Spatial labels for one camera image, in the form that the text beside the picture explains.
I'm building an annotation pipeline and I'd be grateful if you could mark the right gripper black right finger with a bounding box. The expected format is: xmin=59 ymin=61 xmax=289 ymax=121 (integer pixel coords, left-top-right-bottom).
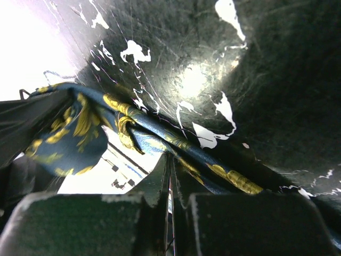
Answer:
xmin=170 ymin=159 xmax=336 ymax=255

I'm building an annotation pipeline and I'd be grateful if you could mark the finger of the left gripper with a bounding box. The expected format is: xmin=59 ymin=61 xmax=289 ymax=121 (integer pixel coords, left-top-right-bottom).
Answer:
xmin=1 ymin=91 xmax=73 ymax=168

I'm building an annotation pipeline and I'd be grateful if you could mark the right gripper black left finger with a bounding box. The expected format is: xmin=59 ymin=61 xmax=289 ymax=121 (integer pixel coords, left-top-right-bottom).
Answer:
xmin=1 ymin=154 xmax=169 ymax=255

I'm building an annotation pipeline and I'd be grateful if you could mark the blue yellow floral tie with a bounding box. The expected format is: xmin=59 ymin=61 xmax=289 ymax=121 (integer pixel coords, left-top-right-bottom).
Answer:
xmin=26 ymin=83 xmax=265 ymax=195

